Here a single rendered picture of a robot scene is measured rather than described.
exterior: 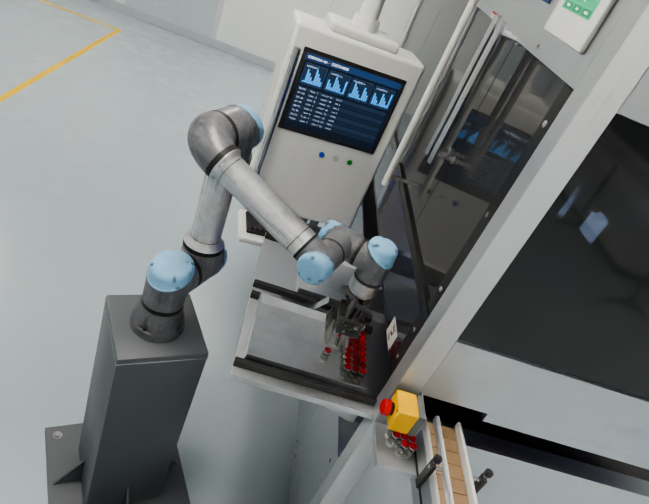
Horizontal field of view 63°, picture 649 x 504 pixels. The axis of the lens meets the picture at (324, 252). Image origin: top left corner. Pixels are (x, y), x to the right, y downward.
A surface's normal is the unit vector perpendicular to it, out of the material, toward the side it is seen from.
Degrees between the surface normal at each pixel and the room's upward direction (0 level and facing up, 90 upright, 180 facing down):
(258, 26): 90
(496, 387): 90
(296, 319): 0
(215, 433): 0
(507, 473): 90
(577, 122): 90
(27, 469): 0
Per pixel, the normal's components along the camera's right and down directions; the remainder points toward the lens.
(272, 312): 0.35, -0.77
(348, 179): 0.14, 0.60
